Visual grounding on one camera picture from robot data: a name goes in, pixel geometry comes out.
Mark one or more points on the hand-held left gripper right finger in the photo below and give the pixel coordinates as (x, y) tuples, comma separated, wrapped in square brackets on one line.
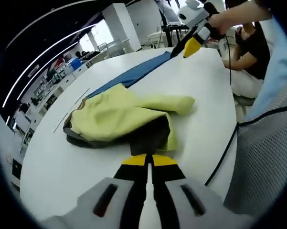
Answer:
[(167, 171)]

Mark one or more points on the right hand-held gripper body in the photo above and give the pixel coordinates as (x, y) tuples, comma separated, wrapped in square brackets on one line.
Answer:
[(193, 15)]

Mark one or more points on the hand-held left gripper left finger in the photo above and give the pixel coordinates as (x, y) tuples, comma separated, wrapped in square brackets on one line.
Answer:
[(131, 174)]

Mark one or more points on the yellow blue grey garment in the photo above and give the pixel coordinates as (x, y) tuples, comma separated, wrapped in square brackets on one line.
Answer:
[(105, 114)]

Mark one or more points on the person's right hand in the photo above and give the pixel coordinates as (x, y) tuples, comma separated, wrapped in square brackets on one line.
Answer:
[(220, 21)]

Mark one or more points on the grey stool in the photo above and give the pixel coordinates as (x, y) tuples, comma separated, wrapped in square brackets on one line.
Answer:
[(244, 100)]

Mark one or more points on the person's grey mesh clothing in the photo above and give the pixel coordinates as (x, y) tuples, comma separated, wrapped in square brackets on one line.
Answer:
[(265, 155)]

